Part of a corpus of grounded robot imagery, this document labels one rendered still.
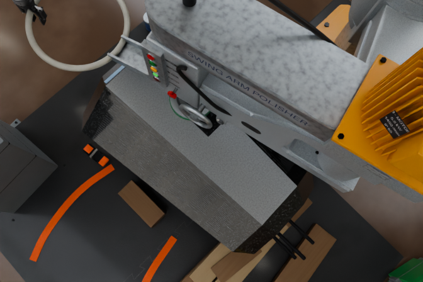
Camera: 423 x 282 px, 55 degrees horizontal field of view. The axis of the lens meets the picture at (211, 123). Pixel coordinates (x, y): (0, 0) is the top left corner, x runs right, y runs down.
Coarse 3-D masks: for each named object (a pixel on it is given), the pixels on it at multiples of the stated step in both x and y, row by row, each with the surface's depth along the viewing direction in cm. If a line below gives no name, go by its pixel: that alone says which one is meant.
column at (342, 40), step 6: (348, 24) 194; (342, 30) 202; (348, 30) 190; (342, 36) 199; (348, 36) 187; (336, 42) 209; (342, 42) 195; (348, 42) 184; (342, 48) 191; (348, 48) 183; (354, 48) 182
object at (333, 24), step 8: (336, 8) 219; (344, 8) 219; (328, 16) 217; (336, 16) 217; (344, 16) 217; (320, 24) 216; (328, 24) 215; (336, 24) 216; (344, 24) 216; (328, 32) 215; (336, 32) 215
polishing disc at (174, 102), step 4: (172, 100) 194; (176, 100) 194; (180, 100) 194; (172, 104) 193; (176, 104) 193; (176, 108) 193; (196, 108) 193; (176, 112) 192; (180, 112) 192; (204, 112) 193; (184, 116) 192
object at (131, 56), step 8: (128, 40) 191; (128, 48) 194; (136, 48) 193; (112, 56) 189; (120, 56) 194; (128, 56) 193; (136, 56) 192; (120, 64) 192; (128, 64) 185; (136, 64) 190; (144, 64) 189; (144, 72) 182; (152, 80) 184
